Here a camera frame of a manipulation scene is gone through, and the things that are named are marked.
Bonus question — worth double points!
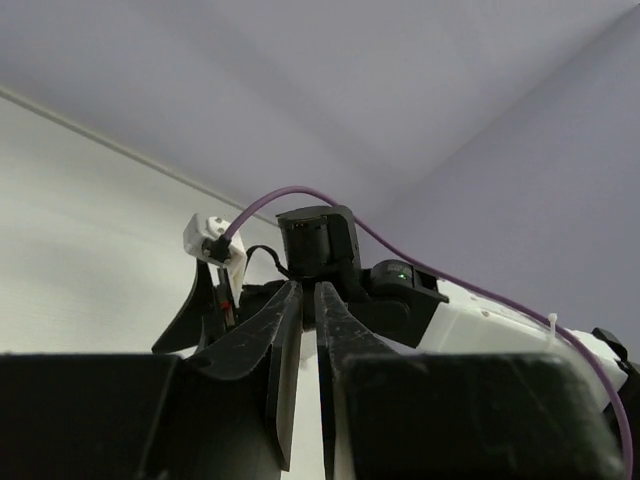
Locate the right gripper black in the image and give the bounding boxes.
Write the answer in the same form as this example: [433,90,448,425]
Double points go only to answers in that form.
[151,260,300,355]

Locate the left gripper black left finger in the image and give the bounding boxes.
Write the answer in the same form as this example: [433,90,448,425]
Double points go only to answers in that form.
[1,282,303,479]

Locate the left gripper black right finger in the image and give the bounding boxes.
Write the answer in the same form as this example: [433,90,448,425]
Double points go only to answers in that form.
[314,283,625,479]

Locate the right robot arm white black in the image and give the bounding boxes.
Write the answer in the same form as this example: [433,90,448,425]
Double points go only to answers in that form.
[152,206,639,427]

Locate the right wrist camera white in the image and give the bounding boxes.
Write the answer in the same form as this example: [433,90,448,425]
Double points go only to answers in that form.
[183,214,247,304]

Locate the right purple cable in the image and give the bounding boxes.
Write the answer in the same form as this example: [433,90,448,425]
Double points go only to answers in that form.
[219,185,634,480]

